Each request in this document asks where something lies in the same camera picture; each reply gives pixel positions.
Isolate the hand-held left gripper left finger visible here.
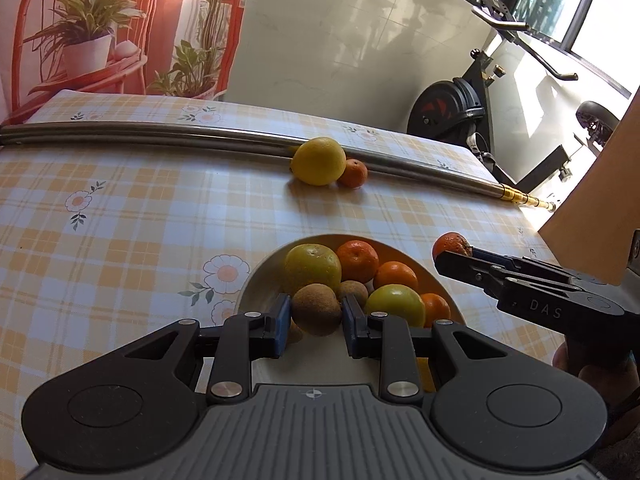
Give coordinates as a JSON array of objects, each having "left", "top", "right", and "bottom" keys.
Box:
[{"left": 125, "top": 294, "right": 292, "bottom": 405}]

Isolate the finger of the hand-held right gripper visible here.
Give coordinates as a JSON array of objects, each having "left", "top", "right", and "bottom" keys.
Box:
[
  {"left": 472, "top": 249, "right": 571, "bottom": 281},
  {"left": 435, "top": 251, "right": 506, "bottom": 301}
]

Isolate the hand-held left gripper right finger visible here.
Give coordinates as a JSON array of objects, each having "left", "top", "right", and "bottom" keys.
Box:
[{"left": 342, "top": 296, "right": 503, "bottom": 405}]

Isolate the orange tangerine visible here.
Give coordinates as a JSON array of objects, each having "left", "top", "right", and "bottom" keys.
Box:
[
  {"left": 372, "top": 261, "right": 419, "bottom": 293},
  {"left": 432, "top": 232, "right": 472, "bottom": 261},
  {"left": 335, "top": 240, "right": 380, "bottom": 283},
  {"left": 338, "top": 158, "right": 369, "bottom": 190},
  {"left": 420, "top": 292, "right": 451, "bottom": 328}
]

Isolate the white bowl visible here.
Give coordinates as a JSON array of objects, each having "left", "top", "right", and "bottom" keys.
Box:
[{"left": 235, "top": 234, "right": 466, "bottom": 396}]

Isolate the green-yellow apple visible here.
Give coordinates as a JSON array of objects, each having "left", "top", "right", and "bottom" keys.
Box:
[
  {"left": 365, "top": 284, "right": 426, "bottom": 328},
  {"left": 285, "top": 243, "right": 343, "bottom": 295}
]

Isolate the person's right hand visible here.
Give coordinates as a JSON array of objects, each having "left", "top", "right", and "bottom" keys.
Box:
[{"left": 552, "top": 345, "right": 628, "bottom": 411}]

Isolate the steel pole with gold tip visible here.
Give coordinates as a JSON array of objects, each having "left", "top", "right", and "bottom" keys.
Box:
[{"left": 0, "top": 130, "right": 557, "bottom": 211}]

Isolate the tan board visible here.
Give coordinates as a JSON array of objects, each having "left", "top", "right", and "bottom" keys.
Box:
[{"left": 539, "top": 91, "right": 640, "bottom": 283}]

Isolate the black exercise bike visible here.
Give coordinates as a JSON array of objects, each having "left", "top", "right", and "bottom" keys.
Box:
[{"left": 407, "top": 0, "right": 626, "bottom": 201}]

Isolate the large yellow citrus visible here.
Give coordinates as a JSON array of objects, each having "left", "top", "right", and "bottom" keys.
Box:
[{"left": 291, "top": 137, "right": 347, "bottom": 186}]

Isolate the plain steel pole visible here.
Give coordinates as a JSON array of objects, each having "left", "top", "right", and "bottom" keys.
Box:
[{"left": 0, "top": 122, "right": 501, "bottom": 193}]

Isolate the printed wall tapestry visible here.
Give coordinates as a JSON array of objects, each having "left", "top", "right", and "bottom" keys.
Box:
[{"left": 0, "top": 0, "right": 256, "bottom": 126}]

